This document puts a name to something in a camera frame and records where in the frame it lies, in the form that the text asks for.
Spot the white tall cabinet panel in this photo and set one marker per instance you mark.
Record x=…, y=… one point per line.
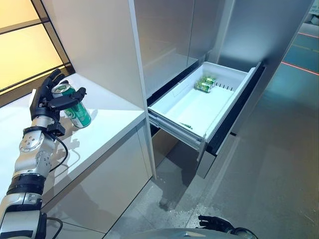
x=99, y=49

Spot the white flat hand mount plate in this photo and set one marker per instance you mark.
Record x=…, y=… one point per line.
x=33, y=97

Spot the small green scrap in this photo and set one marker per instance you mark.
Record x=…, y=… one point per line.
x=187, y=125

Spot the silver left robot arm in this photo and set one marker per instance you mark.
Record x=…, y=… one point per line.
x=27, y=159

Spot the silver fridge drawer front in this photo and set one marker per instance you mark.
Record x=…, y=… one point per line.
x=234, y=112

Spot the white fridge drawer bin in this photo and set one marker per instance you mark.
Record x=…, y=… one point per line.
x=194, y=104

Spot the small green drink can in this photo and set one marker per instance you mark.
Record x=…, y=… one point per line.
x=203, y=86
x=210, y=80

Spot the tall green beer can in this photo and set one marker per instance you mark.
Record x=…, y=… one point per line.
x=81, y=115

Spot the grey robot torso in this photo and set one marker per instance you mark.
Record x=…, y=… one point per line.
x=174, y=234

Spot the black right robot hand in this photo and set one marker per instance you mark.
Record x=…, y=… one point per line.
x=216, y=224

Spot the black framed lit window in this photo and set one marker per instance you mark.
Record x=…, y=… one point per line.
x=25, y=44

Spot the black wrist connector block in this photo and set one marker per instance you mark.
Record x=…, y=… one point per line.
x=57, y=129

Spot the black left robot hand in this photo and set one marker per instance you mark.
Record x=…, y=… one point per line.
x=43, y=102

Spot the silver fridge body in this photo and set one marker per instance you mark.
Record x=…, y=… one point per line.
x=169, y=37

